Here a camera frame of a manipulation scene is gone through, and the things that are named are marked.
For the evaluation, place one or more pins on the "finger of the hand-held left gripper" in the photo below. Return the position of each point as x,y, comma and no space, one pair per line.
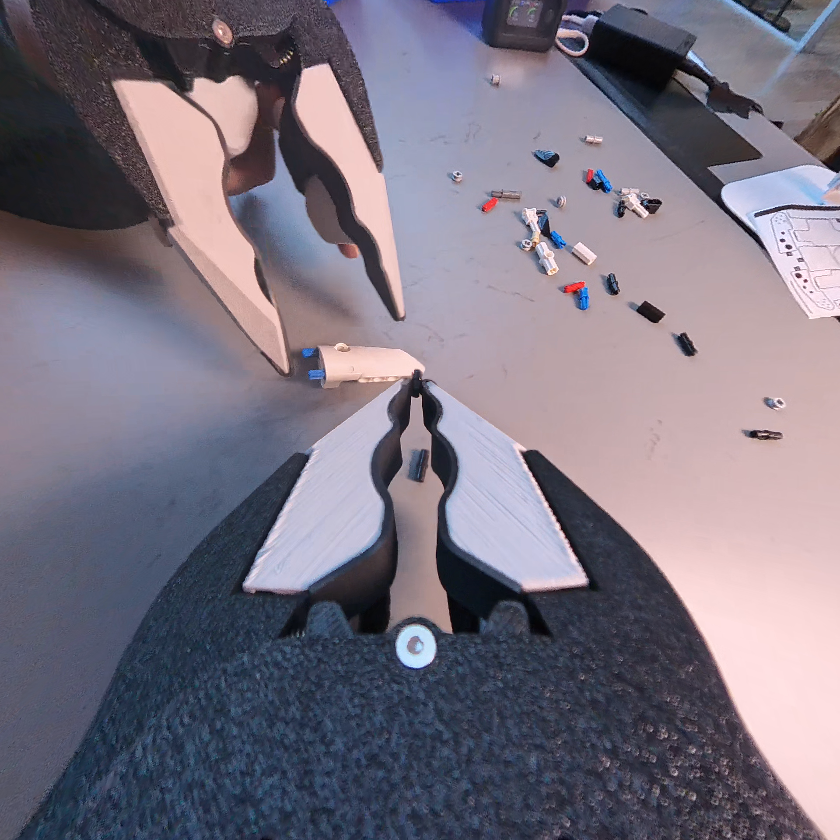
348,151
190,197

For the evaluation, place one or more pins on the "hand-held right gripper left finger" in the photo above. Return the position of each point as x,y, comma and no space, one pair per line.
315,518

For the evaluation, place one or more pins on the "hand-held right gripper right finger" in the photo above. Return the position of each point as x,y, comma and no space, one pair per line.
512,518

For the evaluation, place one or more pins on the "black lego pin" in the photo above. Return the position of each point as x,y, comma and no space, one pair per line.
418,382
418,464

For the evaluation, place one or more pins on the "white lego panel piece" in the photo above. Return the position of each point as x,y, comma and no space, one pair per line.
367,361

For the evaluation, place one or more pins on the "scattered small lego pieces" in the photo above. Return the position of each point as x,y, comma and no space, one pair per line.
544,256

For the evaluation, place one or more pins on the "person's left hand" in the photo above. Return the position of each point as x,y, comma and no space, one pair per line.
253,164

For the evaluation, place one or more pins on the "black battery pack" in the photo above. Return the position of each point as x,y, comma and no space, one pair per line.
525,33

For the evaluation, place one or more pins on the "black power adapter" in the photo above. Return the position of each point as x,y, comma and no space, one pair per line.
636,39

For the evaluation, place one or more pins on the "sticker sheet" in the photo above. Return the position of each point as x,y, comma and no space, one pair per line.
807,262

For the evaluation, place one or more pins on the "wooden plank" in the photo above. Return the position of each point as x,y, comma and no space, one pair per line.
823,138

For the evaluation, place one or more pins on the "white frame bar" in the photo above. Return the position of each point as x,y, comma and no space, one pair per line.
820,26

